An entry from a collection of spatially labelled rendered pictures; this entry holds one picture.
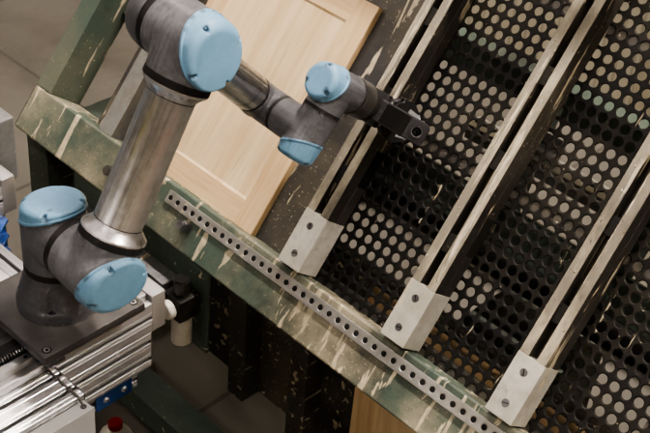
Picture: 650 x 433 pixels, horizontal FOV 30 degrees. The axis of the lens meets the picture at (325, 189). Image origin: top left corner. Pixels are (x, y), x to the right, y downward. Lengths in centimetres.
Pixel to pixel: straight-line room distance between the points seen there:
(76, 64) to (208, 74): 123
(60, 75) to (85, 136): 20
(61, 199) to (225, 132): 72
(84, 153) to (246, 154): 45
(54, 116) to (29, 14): 236
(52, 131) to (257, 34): 60
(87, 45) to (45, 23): 223
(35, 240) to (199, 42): 48
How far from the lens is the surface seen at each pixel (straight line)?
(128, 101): 293
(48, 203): 212
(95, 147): 295
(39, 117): 310
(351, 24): 265
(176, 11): 193
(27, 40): 521
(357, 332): 244
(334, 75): 219
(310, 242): 250
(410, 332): 236
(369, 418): 291
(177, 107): 194
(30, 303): 222
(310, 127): 222
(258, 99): 226
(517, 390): 226
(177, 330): 277
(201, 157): 278
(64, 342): 219
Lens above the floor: 253
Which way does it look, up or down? 36 degrees down
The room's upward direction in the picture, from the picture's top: 5 degrees clockwise
